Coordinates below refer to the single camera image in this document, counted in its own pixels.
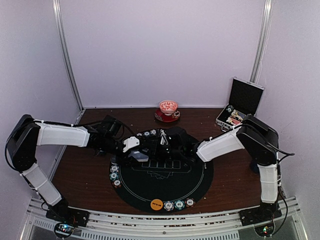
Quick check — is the green chip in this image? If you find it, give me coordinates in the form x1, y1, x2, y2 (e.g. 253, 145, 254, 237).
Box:
143, 131, 151, 138
109, 172, 119, 182
174, 200, 185, 211

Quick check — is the grey card deck box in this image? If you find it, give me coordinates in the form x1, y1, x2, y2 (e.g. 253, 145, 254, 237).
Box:
128, 150, 149, 162

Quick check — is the orange big blind button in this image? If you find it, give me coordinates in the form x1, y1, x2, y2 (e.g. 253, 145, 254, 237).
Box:
150, 198, 164, 211

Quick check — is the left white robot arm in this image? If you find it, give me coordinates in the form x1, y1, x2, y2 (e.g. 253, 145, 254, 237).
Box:
4, 114, 150, 222

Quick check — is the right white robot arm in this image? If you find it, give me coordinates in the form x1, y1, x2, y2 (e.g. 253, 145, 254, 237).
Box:
153, 114, 281, 221

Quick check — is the red floral saucer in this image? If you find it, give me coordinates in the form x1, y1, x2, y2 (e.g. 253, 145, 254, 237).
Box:
154, 108, 181, 123

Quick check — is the red patterned bowl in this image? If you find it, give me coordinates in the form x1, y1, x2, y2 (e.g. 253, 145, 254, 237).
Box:
159, 100, 178, 116

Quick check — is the round black poker mat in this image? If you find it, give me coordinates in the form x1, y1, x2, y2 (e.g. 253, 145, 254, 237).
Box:
109, 128, 215, 214

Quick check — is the red playing card deck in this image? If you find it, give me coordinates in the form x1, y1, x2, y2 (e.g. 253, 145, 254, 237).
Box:
226, 117, 241, 126

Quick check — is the chip roll in case left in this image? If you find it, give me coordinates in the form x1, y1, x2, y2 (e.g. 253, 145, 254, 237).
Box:
225, 105, 234, 113

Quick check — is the playing card deck in case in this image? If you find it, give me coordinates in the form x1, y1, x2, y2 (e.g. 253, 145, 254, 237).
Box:
231, 109, 246, 121

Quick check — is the dark blue mug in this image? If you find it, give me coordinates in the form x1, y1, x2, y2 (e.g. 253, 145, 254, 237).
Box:
249, 161, 260, 174

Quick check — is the aluminium poker case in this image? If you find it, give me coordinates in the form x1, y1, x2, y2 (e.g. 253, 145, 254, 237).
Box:
215, 77, 265, 132

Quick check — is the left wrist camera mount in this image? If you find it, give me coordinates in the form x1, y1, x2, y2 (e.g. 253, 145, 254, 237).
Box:
122, 136, 140, 153

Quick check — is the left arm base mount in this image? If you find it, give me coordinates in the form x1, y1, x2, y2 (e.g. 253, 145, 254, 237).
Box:
44, 197, 90, 240

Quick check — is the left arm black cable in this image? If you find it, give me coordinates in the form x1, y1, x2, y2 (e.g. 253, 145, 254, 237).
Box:
4, 119, 136, 173

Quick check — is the right aluminium frame post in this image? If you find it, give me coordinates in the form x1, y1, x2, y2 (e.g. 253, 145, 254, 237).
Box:
249, 0, 273, 84

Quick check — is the aluminium frame post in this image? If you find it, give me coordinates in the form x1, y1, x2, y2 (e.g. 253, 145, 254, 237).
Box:
249, 0, 273, 84
52, 0, 84, 112

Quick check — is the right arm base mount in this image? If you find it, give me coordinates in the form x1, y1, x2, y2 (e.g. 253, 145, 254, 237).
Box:
239, 201, 282, 238

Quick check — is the left aluminium frame post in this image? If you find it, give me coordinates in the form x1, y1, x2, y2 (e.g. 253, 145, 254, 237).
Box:
52, 0, 84, 112

